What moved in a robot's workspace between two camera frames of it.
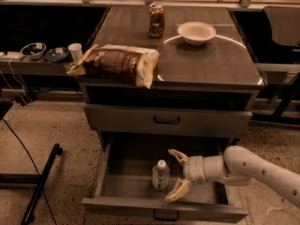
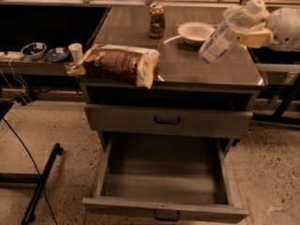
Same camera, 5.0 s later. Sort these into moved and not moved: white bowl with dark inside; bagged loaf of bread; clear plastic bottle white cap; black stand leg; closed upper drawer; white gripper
Moved: clear plastic bottle white cap; white gripper
Not moved: bagged loaf of bread; closed upper drawer; black stand leg; white bowl with dark inside
